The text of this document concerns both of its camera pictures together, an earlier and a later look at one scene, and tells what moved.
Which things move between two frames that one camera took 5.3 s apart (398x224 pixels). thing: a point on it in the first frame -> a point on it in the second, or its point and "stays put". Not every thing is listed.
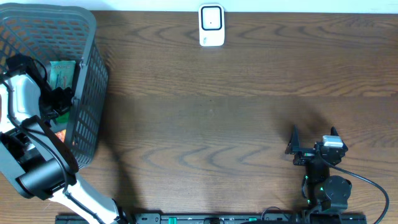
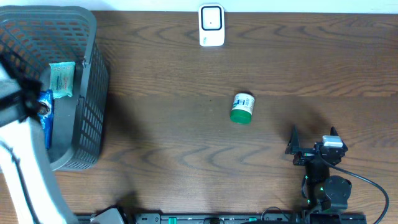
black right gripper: x=306 y=154 stays put
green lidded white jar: x=64 y=118 -> x=242 y=107
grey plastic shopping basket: x=64 y=32 stays put
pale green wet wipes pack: x=61 y=74 stays put
